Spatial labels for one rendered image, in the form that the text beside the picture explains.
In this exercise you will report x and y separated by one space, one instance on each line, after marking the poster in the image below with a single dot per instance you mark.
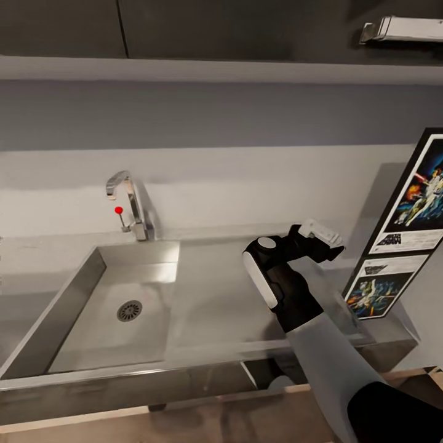
413 219

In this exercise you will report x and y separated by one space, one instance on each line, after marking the drop in sink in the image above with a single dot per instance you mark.
149 306

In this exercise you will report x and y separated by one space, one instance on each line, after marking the cabinet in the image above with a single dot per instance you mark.
342 42
65 40

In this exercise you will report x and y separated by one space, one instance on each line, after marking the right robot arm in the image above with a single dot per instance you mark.
354 398

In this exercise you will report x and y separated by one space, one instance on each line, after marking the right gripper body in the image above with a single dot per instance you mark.
311 247

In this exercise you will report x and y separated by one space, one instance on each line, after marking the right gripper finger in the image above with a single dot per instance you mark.
334 252

